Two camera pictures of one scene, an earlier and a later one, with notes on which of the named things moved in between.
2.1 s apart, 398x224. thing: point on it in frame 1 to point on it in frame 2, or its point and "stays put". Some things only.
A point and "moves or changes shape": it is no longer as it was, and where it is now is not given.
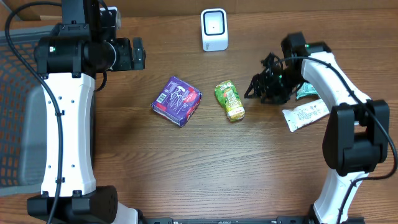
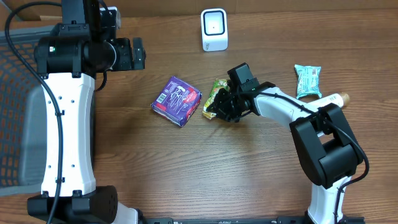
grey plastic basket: (23, 113) stays put
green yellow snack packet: (229, 98) moves or changes shape
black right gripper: (265, 89) to (222, 110)
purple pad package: (177, 101) stays put
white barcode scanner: (214, 29) stays put
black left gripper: (137, 53) stays put
